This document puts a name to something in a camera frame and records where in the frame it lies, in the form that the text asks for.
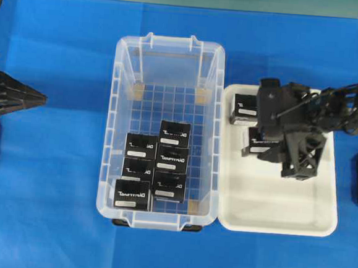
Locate black box case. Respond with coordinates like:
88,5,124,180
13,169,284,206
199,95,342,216
159,120,191,148
125,133,158,160
155,144,189,174
121,157,155,182
113,179,150,211
152,171,186,203

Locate black box tray left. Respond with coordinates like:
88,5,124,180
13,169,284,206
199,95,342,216
229,94,257,127

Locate white plastic tray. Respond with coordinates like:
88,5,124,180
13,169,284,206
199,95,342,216
217,84,338,237

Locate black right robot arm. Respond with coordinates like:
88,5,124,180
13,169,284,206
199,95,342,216
256,78,358,181

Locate clear plastic storage case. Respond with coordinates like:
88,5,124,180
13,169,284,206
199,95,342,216
96,33,226,232

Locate black box tray right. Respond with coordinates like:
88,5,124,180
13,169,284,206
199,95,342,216
241,127,279,157

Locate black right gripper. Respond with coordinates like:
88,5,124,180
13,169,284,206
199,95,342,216
257,78,356,181

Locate black box tray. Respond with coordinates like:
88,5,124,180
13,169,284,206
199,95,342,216
229,94,257,127
241,127,279,157

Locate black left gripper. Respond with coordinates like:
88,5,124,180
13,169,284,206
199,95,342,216
0,71,47,116

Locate blue table cloth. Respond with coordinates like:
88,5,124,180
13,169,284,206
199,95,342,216
0,0,358,268

